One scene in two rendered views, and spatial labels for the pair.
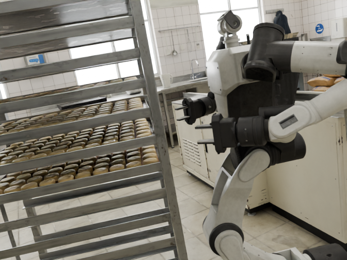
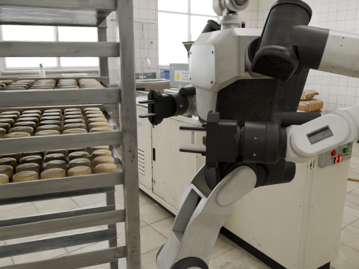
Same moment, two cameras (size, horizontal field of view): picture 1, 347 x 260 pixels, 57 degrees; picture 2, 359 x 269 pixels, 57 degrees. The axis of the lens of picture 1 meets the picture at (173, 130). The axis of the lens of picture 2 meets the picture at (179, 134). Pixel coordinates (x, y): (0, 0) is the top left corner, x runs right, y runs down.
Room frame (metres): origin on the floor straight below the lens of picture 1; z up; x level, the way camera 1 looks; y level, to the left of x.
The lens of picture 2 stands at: (0.29, 0.09, 1.22)
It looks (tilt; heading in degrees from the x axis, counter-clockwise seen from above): 13 degrees down; 347
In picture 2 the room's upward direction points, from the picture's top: straight up
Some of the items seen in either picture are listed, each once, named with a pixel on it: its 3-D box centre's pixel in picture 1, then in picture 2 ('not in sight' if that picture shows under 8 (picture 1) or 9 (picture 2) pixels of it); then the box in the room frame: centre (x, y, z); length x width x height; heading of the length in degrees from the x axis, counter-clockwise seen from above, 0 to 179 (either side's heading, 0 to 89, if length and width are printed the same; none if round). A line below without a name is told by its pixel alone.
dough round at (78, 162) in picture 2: (133, 160); (79, 165); (1.08, 0.16, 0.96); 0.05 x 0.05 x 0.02
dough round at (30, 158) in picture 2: (103, 162); (31, 161); (1.14, 0.28, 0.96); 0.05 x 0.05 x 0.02
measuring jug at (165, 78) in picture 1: (166, 80); (113, 75); (4.86, -0.03, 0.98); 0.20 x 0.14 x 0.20; 64
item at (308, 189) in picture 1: (316, 163); (275, 185); (2.01, -0.91, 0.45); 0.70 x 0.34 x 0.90; 20
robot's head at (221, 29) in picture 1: (229, 28); (229, 6); (1.23, -0.27, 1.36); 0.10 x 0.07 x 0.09; 6
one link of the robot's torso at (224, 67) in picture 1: (251, 80); (246, 78); (1.23, -0.33, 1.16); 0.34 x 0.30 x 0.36; 6
